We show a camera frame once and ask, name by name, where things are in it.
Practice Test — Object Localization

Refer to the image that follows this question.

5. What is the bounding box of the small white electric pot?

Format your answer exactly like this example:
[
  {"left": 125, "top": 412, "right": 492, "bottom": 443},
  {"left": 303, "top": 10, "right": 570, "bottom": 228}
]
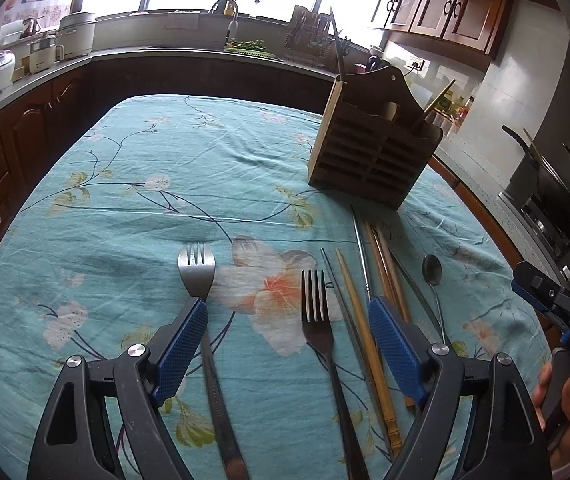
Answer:
[{"left": 28, "top": 36, "right": 64, "bottom": 74}]

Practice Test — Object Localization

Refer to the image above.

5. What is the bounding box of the dark wooden chopstick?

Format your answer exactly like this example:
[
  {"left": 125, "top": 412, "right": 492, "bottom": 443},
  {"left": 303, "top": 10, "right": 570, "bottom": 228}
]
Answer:
[{"left": 329, "top": 7, "right": 346, "bottom": 81}]

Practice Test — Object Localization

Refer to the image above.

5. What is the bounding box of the large white cooker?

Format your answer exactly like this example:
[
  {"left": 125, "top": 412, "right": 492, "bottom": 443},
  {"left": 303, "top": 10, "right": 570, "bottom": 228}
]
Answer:
[{"left": 56, "top": 12, "right": 96, "bottom": 60}]

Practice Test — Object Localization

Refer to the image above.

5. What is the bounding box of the light wooden chopstick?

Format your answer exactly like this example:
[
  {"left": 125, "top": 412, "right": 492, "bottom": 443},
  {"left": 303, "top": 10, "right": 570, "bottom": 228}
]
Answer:
[{"left": 411, "top": 79, "right": 456, "bottom": 131}]

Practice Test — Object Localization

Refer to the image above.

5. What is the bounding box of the dark metal chopstick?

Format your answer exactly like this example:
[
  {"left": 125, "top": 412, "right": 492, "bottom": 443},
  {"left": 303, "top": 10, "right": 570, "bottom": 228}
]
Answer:
[{"left": 321, "top": 248, "right": 392, "bottom": 460}]

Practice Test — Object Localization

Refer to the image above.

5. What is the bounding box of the wooden utensil holder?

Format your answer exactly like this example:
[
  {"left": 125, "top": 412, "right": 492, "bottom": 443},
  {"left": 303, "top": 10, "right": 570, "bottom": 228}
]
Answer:
[{"left": 308, "top": 66, "right": 443, "bottom": 209}]

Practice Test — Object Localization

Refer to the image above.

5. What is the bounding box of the black wok with lid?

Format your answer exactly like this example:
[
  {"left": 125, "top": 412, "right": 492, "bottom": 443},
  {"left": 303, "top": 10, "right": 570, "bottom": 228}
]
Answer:
[{"left": 501, "top": 125, "right": 570, "bottom": 240}]

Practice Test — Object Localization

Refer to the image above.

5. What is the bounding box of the dark metal fork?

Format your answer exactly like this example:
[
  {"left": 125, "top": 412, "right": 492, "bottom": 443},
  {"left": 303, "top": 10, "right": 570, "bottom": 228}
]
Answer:
[{"left": 300, "top": 270, "right": 370, "bottom": 479}]

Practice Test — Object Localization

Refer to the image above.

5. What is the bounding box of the chrome sink faucet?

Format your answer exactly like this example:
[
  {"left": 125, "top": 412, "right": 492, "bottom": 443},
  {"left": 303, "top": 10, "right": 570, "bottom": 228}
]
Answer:
[{"left": 209, "top": 0, "right": 239, "bottom": 46}]

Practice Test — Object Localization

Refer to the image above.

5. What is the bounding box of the wooden knife rack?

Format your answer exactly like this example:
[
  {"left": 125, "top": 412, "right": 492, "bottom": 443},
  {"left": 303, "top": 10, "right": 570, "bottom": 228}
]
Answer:
[{"left": 284, "top": 4, "right": 332, "bottom": 66}]

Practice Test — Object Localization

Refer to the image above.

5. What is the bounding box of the silver metal chopstick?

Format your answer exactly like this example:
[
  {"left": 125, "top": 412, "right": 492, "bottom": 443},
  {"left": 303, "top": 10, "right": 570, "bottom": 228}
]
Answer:
[{"left": 350, "top": 205, "right": 373, "bottom": 304}]

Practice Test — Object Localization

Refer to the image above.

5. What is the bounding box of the bamboo chopstick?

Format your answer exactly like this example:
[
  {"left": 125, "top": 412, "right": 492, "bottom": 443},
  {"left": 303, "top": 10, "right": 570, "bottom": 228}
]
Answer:
[{"left": 335, "top": 249, "right": 403, "bottom": 457}]

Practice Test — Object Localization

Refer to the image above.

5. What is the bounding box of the right hand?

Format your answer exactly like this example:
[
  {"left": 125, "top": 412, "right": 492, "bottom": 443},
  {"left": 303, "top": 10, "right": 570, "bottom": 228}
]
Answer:
[{"left": 531, "top": 358, "right": 570, "bottom": 476}]

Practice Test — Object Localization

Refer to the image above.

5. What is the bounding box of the small metal spoon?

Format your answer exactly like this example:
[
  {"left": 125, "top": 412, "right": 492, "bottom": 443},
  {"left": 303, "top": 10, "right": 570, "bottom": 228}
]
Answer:
[{"left": 422, "top": 254, "right": 451, "bottom": 346}]

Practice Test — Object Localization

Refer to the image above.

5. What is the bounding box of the teal floral tablecloth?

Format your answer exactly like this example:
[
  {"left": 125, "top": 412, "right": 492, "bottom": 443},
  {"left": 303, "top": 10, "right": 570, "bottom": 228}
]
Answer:
[{"left": 0, "top": 96, "right": 550, "bottom": 479}]

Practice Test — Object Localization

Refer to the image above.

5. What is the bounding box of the silver fork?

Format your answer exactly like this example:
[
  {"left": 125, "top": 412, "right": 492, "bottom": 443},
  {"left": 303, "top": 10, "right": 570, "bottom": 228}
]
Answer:
[{"left": 178, "top": 243, "right": 250, "bottom": 480}]

